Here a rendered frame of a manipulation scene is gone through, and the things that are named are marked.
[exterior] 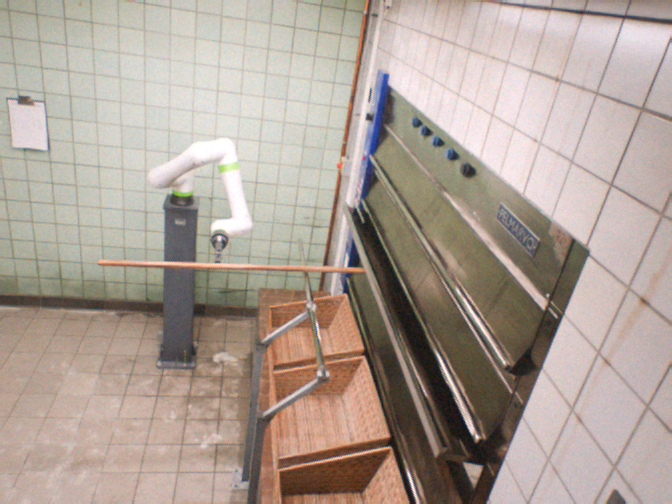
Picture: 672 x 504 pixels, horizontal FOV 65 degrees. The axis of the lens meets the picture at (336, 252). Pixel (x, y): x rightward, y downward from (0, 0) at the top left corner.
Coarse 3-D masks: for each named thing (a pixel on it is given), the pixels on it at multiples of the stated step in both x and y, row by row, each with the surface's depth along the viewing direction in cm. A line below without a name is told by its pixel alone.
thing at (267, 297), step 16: (272, 304) 354; (304, 304) 360; (256, 320) 374; (256, 336) 359; (304, 400) 277; (304, 432) 258; (272, 464) 238; (272, 480) 230; (272, 496) 223; (336, 496) 228
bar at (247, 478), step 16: (304, 256) 293; (304, 272) 277; (272, 336) 253; (256, 352) 255; (320, 352) 219; (256, 368) 260; (320, 368) 210; (256, 384) 264; (320, 384) 209; (256, 400) 269; (288, 400) 210; (256, 416) 214; (272, 416) 214; (256, 432) 214; (256, 448) 219; (256, 464) 223; (240, 480) 295; (256, 480) 227; (256, 496) 232
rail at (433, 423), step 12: (348, 216) 287; (360, 240) 259; (372, 264) 238; (372, 276) 230; (384, 300) 211; (396, 324) 197; (396, 336) 192; (408, 360) 179; (420, 384) 169; (420, 396) 164; (432, 420) 155; (432, 432) 152; (444, 444) 147
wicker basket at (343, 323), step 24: (288, 312) 326; (336, 312) 332; (288, 336) 323; (312, 336) 327; (336, 336) 320; (360, 336) 289; (288, 360) 303; (312, 360) 278; (336, 360) 281; (288, 384) 283
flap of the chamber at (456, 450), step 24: (384, 264) 248; (384, 288) 226; (384, 312) 208; (408, 312) 214; (408, 336) 197; (432, 360) 188; (408, 384) 174; (432, 384) 175; (432, 408) 163; (456, 408) 168; (456, 432) 157; (456, 456) 149; (480, 456) 151
